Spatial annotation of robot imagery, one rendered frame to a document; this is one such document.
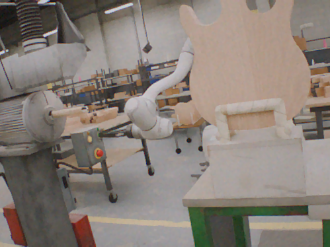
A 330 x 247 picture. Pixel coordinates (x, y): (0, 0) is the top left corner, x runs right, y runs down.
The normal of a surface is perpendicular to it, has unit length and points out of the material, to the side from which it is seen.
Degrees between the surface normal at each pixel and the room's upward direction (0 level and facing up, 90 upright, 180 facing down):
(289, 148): 90
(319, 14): 90
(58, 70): 90
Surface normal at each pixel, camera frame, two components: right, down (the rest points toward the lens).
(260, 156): -0.43, 0.22
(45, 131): 0.86, 0.02
